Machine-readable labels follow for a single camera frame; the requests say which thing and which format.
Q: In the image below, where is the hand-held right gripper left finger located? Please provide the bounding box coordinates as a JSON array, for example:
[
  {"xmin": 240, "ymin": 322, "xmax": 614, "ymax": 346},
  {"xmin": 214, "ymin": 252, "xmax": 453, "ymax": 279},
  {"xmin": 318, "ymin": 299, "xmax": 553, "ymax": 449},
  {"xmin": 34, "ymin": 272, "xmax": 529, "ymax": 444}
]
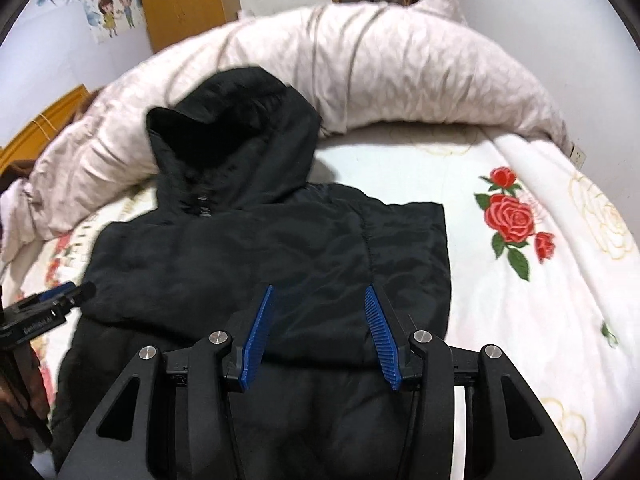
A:
[{"xmin": 59, "ymin": 284, "xmax": 281, "ymax": 480}]

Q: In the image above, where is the black hooded jacket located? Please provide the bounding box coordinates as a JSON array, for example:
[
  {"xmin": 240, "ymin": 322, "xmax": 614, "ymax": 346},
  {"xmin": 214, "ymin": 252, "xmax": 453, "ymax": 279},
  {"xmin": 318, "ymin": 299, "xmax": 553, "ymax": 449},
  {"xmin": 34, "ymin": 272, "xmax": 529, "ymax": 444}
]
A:
[{"xmin": 50, "ymin": 66, "xmax": 453, "ymax": 480}]

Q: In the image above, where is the cartoon wall poster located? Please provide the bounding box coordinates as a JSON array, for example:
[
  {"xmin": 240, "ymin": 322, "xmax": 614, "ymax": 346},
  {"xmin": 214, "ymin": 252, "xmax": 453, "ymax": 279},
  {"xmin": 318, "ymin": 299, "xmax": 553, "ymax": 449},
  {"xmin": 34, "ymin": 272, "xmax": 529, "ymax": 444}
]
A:
[{"xmin": 37, "ymin": 0, "xmax": 146, "ymax": 45}]

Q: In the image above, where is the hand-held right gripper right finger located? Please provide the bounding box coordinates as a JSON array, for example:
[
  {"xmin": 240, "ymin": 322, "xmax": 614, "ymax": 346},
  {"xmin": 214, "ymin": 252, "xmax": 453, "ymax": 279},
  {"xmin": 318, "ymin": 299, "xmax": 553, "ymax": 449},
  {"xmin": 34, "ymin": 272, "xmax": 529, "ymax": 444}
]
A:
[{"xmin": 364, "ymin": 285, "xmax": 583, "ymax": 480}]

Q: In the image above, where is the pink patterned quilt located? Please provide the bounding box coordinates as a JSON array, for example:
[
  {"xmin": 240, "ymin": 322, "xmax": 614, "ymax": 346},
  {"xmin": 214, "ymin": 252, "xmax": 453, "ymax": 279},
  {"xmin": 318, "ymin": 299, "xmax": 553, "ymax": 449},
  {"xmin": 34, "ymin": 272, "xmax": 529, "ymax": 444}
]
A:
[{"xmin": 0, "ymin": 0, "xmax": 572, "ymax": 263}]

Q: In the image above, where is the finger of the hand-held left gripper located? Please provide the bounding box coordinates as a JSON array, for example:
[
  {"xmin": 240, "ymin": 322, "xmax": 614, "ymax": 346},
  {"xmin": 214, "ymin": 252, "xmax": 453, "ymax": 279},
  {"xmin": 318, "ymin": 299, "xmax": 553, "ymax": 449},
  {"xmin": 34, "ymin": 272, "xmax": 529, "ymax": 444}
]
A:
[{"xmin": 20, "ymin": 281, "xmax": 97, "ymax": 311}]

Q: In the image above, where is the person's left hand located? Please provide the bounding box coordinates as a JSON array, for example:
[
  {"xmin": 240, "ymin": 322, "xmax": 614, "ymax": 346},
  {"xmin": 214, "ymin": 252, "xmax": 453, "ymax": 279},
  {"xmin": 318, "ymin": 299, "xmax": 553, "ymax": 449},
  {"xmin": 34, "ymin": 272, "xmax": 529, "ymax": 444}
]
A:
[{"xmin": 0, "ymin": 346, "xmax": 52, "ymax": 433}]

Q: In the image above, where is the orange wooden wardrobe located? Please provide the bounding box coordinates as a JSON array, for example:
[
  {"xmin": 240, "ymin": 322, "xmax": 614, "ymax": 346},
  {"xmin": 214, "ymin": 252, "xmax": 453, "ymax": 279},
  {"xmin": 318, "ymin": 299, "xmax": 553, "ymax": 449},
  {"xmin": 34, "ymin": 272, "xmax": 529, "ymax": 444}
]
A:
[{"xmin": 136, "ymin": 0, "xmax": 242, "ymax": 54}]

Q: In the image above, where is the floral white bedsheet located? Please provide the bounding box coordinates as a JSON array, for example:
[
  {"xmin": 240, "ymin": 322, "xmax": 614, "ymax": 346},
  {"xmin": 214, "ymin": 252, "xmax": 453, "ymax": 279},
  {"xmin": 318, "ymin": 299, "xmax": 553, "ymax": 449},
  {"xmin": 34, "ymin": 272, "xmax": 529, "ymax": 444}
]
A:
[{"xmin": 0, "ymin": 125, "xmax": 640, "ymax": 480}]

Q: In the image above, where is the orange wooden headboard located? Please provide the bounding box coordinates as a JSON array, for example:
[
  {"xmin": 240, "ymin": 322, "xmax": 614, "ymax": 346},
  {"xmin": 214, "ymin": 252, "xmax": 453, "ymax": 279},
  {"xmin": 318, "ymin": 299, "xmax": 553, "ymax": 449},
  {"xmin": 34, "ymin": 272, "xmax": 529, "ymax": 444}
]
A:
[{"xmin": 0, "ymin": 85, "xmax": 92, "ymax": 172}]

